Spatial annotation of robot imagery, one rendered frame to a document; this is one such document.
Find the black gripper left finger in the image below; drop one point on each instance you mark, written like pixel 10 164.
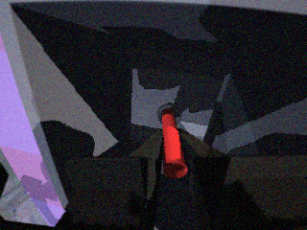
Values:
pixel 139 172

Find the red peg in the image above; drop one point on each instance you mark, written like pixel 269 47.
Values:
pixel 174 163

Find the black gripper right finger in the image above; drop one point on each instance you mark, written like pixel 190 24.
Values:
pixel 211 175

